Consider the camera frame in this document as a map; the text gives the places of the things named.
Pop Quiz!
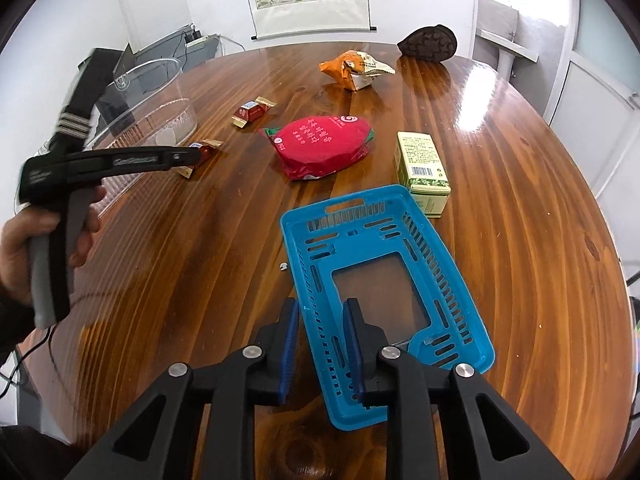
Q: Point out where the blue plastic basket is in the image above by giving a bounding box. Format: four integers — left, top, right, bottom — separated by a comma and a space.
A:
280, 184, 496, 431

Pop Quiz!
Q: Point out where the grey side cabinet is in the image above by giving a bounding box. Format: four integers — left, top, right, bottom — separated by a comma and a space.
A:
114, 24, 220, 77

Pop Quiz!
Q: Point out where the dark brown patterned pouch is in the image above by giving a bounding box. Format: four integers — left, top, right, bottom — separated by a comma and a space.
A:
397, 24, 458, 63

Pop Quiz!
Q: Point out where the green yellow carton box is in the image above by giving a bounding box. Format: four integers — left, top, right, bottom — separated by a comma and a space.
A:
394, 131, 451, 219

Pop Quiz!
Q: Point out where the red snack packet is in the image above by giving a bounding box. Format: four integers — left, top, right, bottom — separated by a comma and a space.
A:
262, 115, 375, 181

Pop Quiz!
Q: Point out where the white wall sink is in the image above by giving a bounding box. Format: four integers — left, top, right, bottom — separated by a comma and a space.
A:
475, 0, 538, 80

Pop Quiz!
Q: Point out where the red candy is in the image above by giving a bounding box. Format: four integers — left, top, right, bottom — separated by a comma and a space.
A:
231, 96, 276, 128
174, 139, 224, 179

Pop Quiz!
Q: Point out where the white frosted glass door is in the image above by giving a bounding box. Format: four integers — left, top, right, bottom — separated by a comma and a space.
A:
546, 0, 639, 196

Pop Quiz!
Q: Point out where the left hand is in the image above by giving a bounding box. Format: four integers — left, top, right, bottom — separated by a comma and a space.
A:
0, 185, 108, 307

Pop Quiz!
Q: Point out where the clear plastic bin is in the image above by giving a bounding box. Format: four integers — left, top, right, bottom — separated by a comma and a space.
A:
81, 57, 199, 216

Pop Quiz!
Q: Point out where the orange snack bag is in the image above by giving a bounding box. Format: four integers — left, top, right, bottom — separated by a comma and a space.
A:
319, 50, 395, 91

